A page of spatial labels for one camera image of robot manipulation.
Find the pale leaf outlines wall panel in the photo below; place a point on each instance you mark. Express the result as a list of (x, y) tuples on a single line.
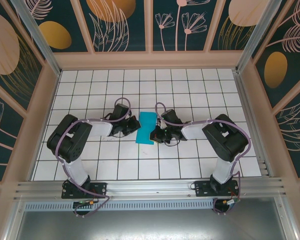
[(297, 130)]

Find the grey metal base sheet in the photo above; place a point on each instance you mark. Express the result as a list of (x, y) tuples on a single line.
[(150, 225)]

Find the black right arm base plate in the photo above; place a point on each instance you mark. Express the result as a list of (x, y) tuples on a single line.
[(202, 190)]

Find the aluminium corner post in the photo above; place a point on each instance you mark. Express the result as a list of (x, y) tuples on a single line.
[(255, 37), (40, 42)]

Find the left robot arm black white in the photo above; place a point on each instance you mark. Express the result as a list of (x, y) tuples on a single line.
[(70, 140)]

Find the single flower wall panel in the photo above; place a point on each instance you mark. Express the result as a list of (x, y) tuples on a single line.
[(2, 140)]

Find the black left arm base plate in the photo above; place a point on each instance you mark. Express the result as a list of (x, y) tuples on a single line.
[(100, 190)]

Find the gold disc and leaves panel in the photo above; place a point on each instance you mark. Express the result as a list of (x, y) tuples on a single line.
[(110, 12)]

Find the long aluminium base rail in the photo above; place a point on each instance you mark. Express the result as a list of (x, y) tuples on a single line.
[(152, 186)]

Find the large pale disc wall panel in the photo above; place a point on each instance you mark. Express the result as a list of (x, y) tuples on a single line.
[(5, 50)]

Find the aluminium lower frame rail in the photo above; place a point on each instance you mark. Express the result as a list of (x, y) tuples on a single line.
[(287, 220), (13, 222)]

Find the gold oval and feather panel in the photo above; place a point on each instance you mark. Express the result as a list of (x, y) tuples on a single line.
[(275, 70)]

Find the blue paper sheet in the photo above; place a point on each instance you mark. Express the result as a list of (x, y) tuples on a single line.
[(146, 120)]

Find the pink flowers wall panel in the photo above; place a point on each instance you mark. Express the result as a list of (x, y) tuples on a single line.
[(170, 37)]

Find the gold oval wall panel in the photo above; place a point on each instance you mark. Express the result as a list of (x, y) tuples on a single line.
[(55, 35)]

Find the pale disc gold lines panel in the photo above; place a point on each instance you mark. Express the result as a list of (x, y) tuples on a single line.
[(240, 12)]

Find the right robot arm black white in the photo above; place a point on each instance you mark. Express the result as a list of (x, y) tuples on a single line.
[(227, 140)]

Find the aluminium side rail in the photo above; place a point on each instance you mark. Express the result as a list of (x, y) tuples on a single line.
[(248, 112)]

